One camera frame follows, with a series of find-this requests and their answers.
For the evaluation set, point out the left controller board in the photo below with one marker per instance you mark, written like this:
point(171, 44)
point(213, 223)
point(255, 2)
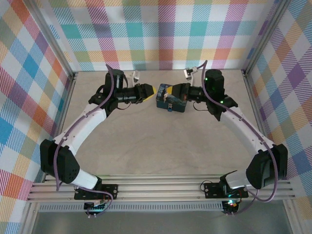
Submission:
point(95, 206)

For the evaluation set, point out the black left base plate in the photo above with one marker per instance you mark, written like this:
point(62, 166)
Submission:
point(111, 190)

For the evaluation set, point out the blue painted tin box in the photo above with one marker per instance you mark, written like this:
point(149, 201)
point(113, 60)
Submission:
point(179, 106)

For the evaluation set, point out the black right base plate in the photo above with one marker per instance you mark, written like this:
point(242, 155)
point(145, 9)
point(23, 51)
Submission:
point(212, 190)

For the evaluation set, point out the aluminium side rail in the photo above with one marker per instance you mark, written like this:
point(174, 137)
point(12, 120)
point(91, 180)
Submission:
point(69, 97)
point(257, 109)

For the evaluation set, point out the aluminium frame post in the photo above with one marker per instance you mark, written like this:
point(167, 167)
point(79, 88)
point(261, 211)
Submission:
point(265, 36)
point(51, 39)

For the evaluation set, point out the right controller board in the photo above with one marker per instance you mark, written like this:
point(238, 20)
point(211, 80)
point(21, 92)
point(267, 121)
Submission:
point(230, 204)

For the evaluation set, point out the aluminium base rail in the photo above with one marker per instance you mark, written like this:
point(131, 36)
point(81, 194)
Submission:
point(158, 190)

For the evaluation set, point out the controller board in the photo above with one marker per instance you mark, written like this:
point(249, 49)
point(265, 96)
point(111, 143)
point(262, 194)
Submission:
point(95, 206)
point(230, 204)

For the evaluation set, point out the grey metal base tray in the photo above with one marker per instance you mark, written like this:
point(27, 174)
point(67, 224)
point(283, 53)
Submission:
point(158, 223)

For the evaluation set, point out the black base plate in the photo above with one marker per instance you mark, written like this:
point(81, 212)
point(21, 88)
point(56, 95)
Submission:
point(111, 190)
point(212, 190)

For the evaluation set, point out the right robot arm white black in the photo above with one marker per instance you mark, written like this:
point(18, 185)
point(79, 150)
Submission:
point(243, 126)

